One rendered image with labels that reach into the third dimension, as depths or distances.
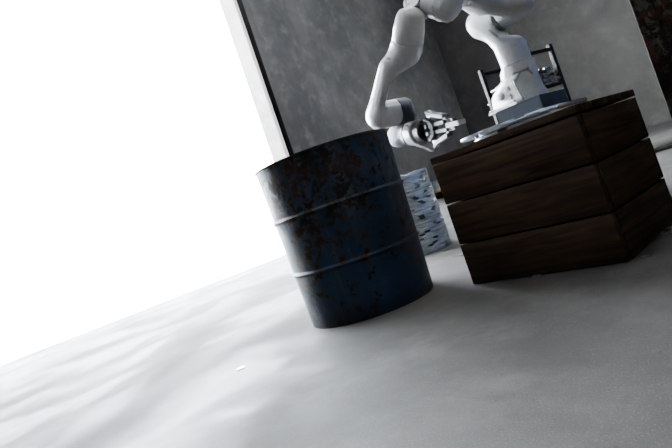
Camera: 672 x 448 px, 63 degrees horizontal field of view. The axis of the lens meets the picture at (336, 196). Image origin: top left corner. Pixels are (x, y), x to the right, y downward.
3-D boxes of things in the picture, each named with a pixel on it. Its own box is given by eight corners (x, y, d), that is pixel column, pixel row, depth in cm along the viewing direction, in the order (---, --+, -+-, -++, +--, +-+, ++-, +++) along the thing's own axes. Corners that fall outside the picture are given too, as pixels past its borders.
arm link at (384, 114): (412, 34, 189) (403, 115, 207) (365, 40, 182) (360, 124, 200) (430, 44, 181) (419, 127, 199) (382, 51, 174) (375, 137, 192)
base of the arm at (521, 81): (480, 118, 203) (468, 83, 203) (508, 111, 215) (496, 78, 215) (532, 96, 185) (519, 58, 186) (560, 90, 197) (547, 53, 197)
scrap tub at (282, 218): (278, 336, 163) (227, 184, 165) (365, 290, 194) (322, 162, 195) (383, 324, 134) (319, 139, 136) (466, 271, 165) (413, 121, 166)
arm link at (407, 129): (398, 124, 192) (406, 122, 187) (427, 116, 197) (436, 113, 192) (408, 158, 193) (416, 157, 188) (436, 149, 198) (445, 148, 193)
